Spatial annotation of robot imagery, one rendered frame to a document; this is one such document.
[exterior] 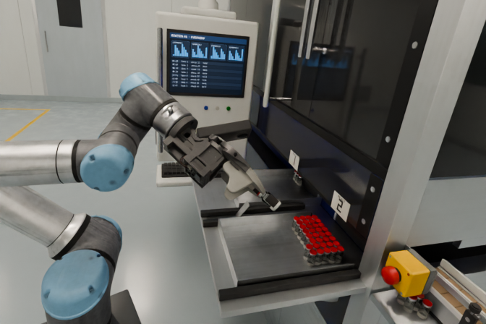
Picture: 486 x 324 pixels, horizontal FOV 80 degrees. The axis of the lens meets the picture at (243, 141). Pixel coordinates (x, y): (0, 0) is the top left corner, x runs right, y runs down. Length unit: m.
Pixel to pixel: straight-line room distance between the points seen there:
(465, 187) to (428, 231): 0.14
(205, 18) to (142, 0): 4.59
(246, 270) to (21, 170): 0.58
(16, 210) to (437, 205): 0.96
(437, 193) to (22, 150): 0.86
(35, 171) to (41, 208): 0.23
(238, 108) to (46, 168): 1.16
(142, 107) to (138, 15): 5.44
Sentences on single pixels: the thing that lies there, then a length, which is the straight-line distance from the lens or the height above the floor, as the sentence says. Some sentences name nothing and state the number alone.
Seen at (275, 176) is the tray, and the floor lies 0.88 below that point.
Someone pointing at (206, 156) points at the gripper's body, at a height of 1.27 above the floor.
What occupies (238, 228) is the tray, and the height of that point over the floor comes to 0.88.
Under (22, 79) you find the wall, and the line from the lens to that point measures 6.56.
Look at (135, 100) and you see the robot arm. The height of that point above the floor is 1.34.
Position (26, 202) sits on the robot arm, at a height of 1.11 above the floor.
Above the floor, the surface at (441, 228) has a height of 1.06.
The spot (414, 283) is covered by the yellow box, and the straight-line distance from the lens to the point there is 0.82.
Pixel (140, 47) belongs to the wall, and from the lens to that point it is 6.04.
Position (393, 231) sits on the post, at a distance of 0.82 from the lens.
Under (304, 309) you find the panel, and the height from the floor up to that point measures 0.51.
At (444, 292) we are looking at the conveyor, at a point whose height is 0.93.
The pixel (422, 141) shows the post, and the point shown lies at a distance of 0.73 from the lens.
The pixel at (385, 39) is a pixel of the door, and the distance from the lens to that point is 0.85.
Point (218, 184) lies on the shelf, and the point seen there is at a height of 0.88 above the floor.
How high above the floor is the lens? 1.49
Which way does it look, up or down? 20 degrees down
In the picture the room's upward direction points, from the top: 6 degrees clockwise
